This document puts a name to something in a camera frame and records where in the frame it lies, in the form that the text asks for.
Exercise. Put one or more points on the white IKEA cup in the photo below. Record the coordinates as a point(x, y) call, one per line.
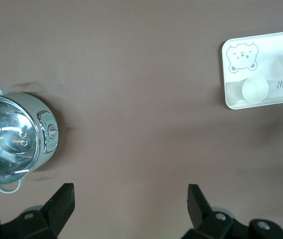
point(254, 89)

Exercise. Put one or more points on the brown table cover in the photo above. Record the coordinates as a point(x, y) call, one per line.
point(131, 99)

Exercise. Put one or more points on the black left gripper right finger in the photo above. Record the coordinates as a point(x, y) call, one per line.
point(198, 211)

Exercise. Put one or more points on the cream bear print tray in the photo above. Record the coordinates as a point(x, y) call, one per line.
point(263, 49)

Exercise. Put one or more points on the sage green cooking pot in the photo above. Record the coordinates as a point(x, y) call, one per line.
point(42, 104)

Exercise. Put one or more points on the glass pot lid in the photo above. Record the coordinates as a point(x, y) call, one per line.
point(12, 139)

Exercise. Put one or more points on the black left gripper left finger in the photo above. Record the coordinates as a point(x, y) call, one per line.
point(56, 206)

